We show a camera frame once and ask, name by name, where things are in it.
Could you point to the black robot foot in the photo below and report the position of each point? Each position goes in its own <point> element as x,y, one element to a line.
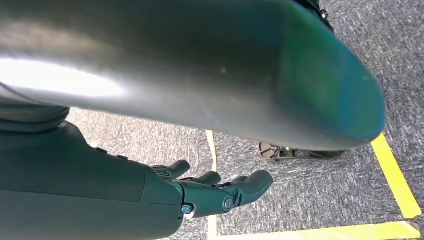
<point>298,154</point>

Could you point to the kinked yellow floor tape square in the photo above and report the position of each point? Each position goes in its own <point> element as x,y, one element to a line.
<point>396,175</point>

